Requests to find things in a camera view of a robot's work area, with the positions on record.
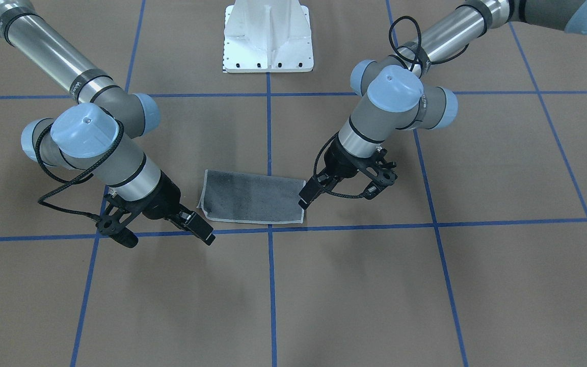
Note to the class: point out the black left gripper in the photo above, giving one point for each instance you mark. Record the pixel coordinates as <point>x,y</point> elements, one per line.
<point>341,163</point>

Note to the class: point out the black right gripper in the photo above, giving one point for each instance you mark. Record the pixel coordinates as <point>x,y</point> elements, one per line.
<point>165,198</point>

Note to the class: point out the pink and grey towel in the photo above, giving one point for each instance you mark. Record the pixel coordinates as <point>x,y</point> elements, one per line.
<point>251,198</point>

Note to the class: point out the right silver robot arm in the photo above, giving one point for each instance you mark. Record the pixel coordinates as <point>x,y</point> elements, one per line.
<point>95,138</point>

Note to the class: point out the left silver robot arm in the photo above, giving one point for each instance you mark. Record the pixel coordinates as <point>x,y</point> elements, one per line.
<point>393,96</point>

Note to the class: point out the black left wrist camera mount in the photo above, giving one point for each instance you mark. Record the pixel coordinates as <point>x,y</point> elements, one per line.
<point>380,172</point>

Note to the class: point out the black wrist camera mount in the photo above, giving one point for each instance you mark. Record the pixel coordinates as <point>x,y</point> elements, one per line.
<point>380,172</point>
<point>116,217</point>

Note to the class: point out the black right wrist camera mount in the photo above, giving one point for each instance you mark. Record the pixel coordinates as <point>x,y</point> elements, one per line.
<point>116,217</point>

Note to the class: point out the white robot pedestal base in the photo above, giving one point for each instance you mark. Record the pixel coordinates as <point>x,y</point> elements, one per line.
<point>267,37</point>

